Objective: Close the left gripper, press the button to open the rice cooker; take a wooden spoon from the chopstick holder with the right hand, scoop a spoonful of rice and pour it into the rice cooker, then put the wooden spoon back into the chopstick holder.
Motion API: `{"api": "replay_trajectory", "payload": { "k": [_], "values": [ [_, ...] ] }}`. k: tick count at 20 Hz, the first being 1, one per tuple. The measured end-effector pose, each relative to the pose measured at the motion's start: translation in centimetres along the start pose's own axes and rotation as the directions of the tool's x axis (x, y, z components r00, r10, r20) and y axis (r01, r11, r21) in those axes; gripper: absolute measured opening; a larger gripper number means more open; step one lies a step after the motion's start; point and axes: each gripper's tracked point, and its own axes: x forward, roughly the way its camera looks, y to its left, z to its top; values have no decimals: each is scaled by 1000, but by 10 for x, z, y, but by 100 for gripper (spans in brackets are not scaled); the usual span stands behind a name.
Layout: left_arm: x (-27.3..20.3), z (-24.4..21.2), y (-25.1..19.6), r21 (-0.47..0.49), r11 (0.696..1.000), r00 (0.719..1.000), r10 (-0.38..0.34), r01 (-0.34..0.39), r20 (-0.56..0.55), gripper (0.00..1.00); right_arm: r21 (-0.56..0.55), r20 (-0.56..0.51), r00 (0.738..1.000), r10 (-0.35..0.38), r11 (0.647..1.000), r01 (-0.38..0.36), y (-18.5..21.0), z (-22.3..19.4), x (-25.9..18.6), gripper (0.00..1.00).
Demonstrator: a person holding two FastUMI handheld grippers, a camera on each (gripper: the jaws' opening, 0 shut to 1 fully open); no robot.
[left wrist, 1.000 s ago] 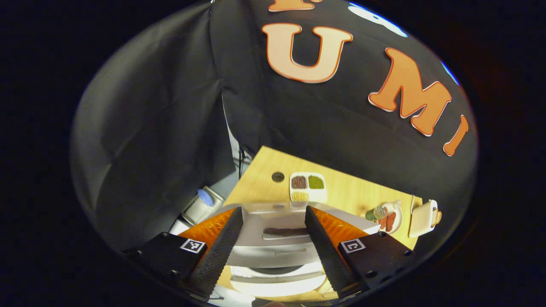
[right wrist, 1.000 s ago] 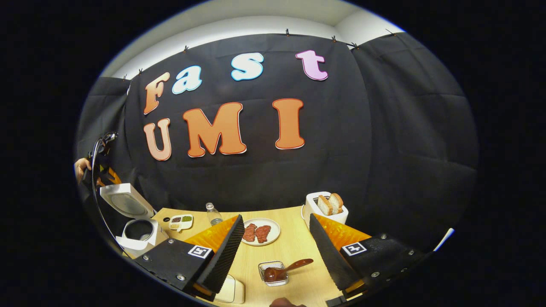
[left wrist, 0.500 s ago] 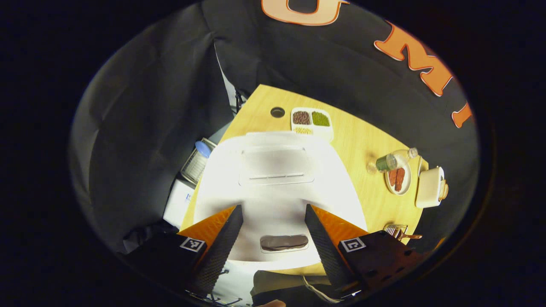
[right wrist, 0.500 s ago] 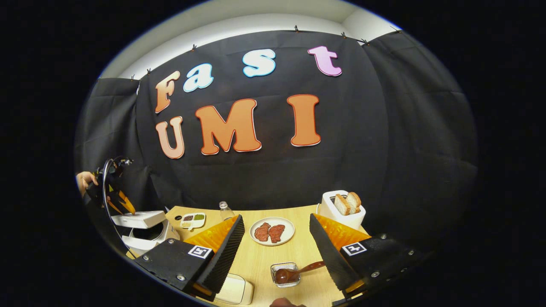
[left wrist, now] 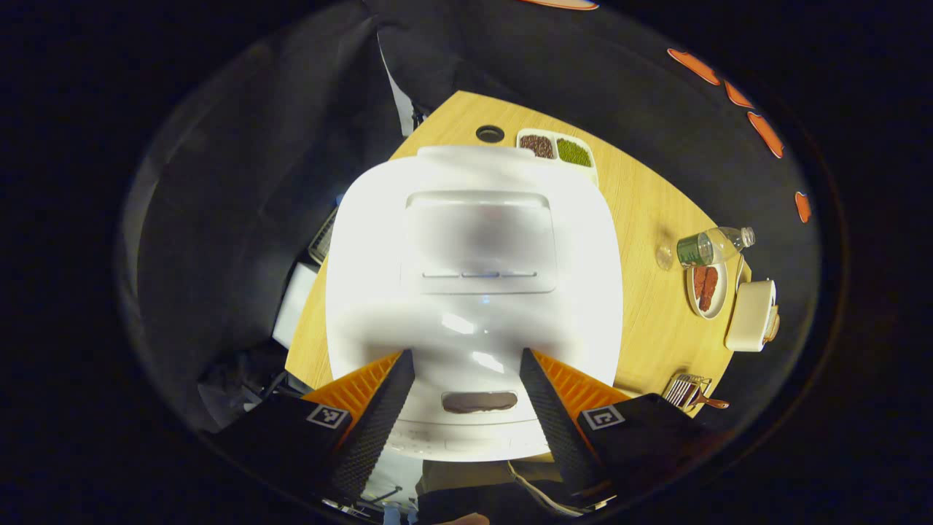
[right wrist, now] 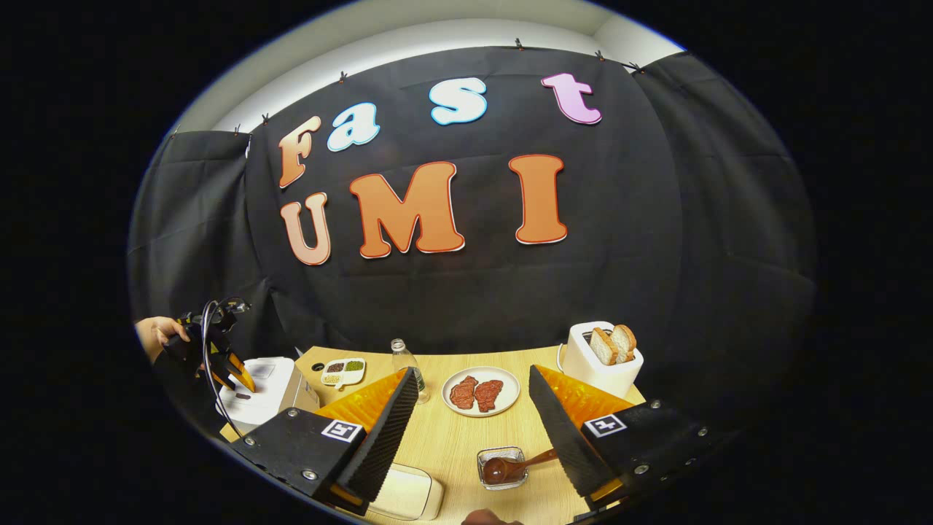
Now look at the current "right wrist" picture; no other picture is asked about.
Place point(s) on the black backdrop cloth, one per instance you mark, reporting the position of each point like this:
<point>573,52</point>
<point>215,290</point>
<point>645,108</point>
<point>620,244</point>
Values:
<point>510,292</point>

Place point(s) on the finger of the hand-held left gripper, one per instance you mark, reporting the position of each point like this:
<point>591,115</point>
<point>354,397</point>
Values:
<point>240,372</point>

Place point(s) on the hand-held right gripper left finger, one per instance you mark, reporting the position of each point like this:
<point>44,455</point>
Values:
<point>383,437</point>

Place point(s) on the white divided bean dish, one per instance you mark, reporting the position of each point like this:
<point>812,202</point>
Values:
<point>353,378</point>

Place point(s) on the clear plastic water bottle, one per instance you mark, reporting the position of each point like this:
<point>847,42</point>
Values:
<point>401,357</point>

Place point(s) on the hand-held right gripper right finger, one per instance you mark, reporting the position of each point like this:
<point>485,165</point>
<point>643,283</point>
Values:
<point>565,437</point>

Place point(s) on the red meat piece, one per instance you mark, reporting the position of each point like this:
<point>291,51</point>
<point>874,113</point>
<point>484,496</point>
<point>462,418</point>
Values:
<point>488,395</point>
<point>463,392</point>

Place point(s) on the toast bread slice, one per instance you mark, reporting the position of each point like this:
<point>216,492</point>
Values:
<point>603,346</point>
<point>625,341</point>

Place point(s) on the white round plate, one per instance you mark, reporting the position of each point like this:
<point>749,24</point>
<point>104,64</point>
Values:
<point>506,401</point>

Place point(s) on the brown wooden spoon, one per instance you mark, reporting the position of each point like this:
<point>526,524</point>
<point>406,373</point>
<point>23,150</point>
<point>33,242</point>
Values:
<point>499,470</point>

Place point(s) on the white toaster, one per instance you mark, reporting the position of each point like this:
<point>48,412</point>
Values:
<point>590,372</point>

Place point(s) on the cream lidded container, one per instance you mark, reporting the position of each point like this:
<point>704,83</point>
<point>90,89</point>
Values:
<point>408,492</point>

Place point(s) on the white rice cooker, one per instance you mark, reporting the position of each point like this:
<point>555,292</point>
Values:
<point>266,401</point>

